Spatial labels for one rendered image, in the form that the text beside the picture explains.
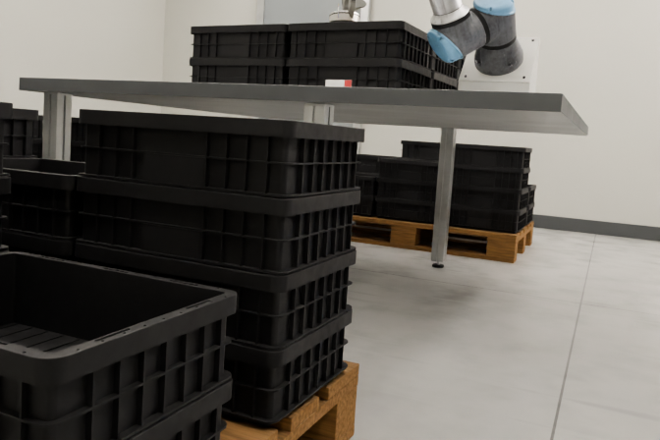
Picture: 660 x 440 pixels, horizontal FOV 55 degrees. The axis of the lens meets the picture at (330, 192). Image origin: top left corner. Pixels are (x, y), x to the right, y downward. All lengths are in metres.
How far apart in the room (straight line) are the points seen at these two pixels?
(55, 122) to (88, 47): 3.69
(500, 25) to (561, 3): 3.26
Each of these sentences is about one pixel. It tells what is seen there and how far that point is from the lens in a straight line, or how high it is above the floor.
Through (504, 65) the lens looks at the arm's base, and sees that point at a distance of 2.05.
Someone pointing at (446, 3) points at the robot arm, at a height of 0.97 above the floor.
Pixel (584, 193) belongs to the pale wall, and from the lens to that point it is 5.09.
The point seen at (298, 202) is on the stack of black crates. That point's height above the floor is 0.48.
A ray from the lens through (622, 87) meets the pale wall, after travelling 5.10.
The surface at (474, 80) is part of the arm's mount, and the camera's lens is 2.06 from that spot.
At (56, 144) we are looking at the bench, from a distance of 2.18.
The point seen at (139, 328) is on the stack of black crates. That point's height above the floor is 0.37.
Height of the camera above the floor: 0.57
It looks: 5 degrees down
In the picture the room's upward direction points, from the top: 4 degrees clockwise
